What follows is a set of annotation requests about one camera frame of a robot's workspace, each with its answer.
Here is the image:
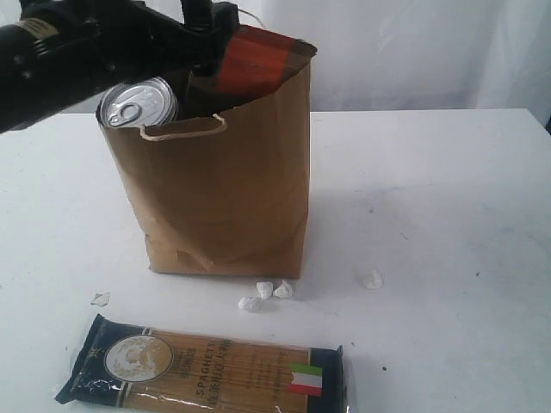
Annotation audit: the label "spaghetti package dark blue ends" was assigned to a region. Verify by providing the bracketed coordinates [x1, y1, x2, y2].
[55, 315, 351, 412]

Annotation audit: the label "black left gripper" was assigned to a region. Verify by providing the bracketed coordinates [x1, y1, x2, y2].
[85, 0, 239, 86]

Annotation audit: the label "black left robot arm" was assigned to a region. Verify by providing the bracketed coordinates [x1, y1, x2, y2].
[1, 0, 240, 133]

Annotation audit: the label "small clear plastic scrap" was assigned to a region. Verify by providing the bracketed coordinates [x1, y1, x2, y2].
[90, 293, 110, 307]

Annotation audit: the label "brown pouch orange label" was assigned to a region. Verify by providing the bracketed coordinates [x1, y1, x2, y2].
[189, 25, 318, 107]

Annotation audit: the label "brown paper shopping bag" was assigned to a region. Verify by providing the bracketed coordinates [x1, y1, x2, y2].
[96, 56, 315, 279]

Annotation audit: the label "dark tea can silver lid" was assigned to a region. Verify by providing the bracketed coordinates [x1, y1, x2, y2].
[96, 77, 179, 128]

